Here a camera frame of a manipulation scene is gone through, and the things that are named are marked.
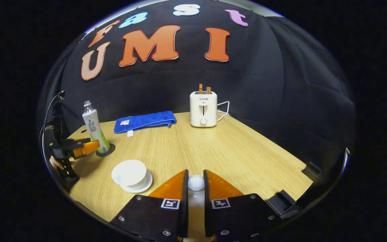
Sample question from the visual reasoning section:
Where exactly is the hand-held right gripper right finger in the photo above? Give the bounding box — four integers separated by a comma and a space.
203, 169, 282, 242

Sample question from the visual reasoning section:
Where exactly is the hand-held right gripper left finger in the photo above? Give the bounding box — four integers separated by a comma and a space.
110, 169, 189, 242

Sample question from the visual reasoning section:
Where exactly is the clear green-label water bottle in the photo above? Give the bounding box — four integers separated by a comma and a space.
82, 100, 111, 154

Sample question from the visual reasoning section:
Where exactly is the dark round coaster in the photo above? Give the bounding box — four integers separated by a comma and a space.
96, 144, 116, 157

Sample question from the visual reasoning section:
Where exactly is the white teacup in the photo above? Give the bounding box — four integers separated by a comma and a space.
112, 160, 147, 187

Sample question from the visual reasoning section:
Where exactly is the white saucer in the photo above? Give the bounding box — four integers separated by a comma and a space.
120, 170, 153, 194

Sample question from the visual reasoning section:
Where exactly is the blue folded towel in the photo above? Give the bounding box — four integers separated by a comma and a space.
114, 111, 177, 134

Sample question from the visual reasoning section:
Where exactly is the black table clamp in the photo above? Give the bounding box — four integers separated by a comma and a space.
302, 161, 323, 182
267, 190, 297, 219

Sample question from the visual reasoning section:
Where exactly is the cream white toaster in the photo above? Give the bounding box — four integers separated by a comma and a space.
189, 91, 218, 128

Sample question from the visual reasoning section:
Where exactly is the black backdrop cloth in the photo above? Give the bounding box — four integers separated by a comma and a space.
37, 0, 357, 168

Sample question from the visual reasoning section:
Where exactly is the white toaster power cable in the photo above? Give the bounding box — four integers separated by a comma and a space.
216, 101, 230, 122

